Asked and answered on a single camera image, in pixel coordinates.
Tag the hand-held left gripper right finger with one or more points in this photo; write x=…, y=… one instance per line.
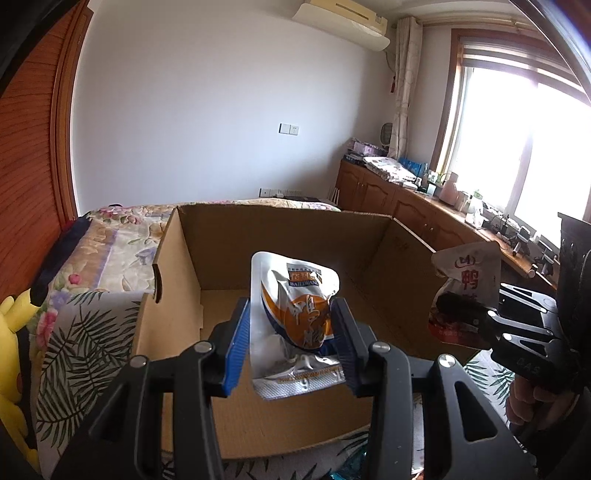
x=345, y=346

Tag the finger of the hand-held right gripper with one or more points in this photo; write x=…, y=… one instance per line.
x=526, y=300
x=459, y=310

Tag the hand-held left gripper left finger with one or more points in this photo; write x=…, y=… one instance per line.
x=238, y=350

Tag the white red snack packet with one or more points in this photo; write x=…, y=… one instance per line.
x=466, y=272

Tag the silver orange snack packet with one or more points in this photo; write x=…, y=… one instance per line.
x=286, y=295

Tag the brown cardboard box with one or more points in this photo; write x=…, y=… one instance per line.
x=286, y=240

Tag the person's right hand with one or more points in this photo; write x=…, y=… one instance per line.
x=524, y=401

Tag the white bottle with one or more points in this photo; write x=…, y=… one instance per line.
x=472, y=210

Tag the pink white jug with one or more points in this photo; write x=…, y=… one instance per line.
x=449, y=189

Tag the wooden cabinet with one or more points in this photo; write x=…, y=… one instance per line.
x=369, y=189

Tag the blue boxes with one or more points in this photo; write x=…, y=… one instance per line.
x=413, y=165

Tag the leaf print cloth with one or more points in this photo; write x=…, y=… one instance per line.
x=83, y=350

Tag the stack of printed papers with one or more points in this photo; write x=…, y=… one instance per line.
x=388, y=168

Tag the window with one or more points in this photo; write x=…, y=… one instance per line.
x=508, y=138

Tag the floral bedsheet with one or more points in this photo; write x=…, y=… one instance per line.
x=115, y=240

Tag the pink box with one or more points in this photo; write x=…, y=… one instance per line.
x=364, y=147

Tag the small white fan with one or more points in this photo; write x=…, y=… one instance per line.
x=388, y=134

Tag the dark blue cloth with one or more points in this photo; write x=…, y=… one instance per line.
x=64, y=249

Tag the yellow plush toy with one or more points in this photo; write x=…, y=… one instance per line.
x=11, y=378

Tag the patterned curtain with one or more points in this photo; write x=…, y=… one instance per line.
x=406, y=83

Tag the red hanging tassel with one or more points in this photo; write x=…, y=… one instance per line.
x=392, y=84

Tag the wooden louvered wardrobe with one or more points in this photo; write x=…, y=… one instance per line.
x=32, y=161

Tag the white air conditioner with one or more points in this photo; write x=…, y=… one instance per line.
x=341, y=23

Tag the white wall outlet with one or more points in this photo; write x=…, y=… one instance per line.
x=277, y=192

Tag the white wall switch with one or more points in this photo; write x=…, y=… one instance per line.
x=289, y=129

